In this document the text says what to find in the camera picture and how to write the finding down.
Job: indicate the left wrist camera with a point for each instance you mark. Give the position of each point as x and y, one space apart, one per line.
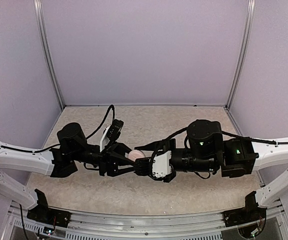
111 134

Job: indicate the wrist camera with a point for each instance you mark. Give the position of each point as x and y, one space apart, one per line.
111 134
158 168

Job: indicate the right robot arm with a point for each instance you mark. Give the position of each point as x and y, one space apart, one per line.
203 147

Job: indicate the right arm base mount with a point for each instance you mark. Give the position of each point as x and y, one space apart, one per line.
241 216

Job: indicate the aluminium frame post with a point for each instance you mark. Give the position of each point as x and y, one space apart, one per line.
47 53
242 53

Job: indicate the right aluminium frame post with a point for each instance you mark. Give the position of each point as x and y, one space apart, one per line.
242 53

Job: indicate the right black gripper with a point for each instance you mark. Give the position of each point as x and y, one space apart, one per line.
163 144

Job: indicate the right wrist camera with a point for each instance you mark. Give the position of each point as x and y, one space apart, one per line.
158 168

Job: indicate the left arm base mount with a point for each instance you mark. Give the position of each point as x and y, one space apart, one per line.
50 216

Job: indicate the pink round case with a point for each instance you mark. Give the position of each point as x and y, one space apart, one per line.
135 154

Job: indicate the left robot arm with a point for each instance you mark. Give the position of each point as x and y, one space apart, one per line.
55 162

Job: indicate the front aluminium rail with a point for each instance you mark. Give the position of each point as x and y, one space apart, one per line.
193 226

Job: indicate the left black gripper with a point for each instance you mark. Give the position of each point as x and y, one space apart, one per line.
109 160

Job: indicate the left aluminium frame post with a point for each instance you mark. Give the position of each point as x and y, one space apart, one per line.
47 53

